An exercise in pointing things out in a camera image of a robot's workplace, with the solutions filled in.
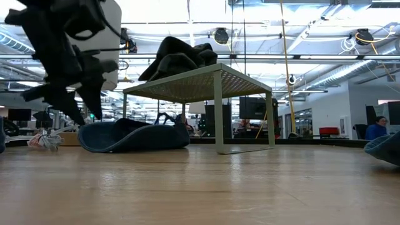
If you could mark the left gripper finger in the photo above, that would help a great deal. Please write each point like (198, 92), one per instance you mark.
(62, 100)
(92, 87)

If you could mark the person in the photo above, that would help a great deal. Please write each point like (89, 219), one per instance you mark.
(375, 131)

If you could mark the black office chair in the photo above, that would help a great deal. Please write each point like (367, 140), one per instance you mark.
(360, 131)

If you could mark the white shade table lamp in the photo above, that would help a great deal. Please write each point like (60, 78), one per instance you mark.
(111, 47)

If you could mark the silver ventilation duct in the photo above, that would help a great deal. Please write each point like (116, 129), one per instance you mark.
(343, 73)

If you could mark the small black background monitor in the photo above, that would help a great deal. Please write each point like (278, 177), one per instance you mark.
(19, 114)

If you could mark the black monitor back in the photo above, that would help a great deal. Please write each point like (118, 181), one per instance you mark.
(254, 107)

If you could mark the olive green baseball cap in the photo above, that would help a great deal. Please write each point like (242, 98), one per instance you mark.
(187, 47)

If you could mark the black aluminium table frame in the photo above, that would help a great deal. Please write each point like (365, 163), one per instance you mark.
(281, 141)

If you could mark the blue denim baseball cap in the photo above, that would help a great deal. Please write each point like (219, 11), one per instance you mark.
(384, 150)
(131, 137)

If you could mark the red box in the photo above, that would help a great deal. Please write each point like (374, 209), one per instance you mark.
(328, 131)

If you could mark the black panel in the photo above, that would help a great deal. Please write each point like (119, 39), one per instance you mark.
(209, 122)

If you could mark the pale green perforated metal shelf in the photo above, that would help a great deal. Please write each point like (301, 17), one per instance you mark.
(218, 93)

